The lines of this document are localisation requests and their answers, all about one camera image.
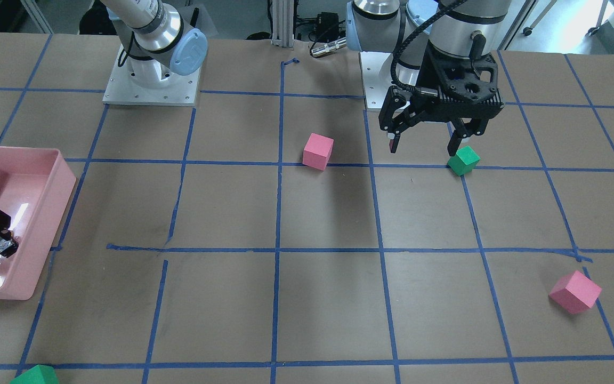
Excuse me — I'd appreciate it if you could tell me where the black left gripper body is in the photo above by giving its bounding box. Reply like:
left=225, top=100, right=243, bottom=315
left=378, top=48, right=505, bottom=133

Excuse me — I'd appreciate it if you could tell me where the yellow push button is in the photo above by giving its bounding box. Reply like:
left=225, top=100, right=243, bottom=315
left=0, top=237, right=19, bottom=258

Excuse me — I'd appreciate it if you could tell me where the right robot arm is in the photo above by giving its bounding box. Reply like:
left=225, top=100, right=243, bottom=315
left=0, top=1, right=208, bottom=164

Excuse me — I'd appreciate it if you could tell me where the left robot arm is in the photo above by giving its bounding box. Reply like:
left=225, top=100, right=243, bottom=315
left=344, top=1, right=510, bottom=156

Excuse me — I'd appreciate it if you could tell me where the green cube far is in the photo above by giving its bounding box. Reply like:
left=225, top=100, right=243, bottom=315
left=447, top=146, right=481, bottom=177

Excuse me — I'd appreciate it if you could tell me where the pink plastic bin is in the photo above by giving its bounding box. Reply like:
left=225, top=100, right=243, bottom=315
left=0, top=146, right=76, bottom=300

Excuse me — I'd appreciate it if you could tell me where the pink foam cube centre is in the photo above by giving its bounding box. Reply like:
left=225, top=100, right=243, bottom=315
left=302, top=133, right=334, bottom=171

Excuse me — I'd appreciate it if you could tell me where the green cube near bin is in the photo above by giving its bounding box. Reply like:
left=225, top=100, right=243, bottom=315
left=10, top=365, right=59, bottom=384

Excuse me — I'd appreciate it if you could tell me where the pink cube far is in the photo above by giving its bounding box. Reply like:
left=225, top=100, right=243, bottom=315
left=548, top=270, right=602, bottom=315

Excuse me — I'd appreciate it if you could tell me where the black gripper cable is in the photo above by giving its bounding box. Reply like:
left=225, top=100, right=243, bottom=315
left=391, top=0, right=467, bottom=94

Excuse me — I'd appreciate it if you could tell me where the aluminium frame post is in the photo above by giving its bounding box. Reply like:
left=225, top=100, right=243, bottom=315
left=268, top=0, right=296, bottom=49

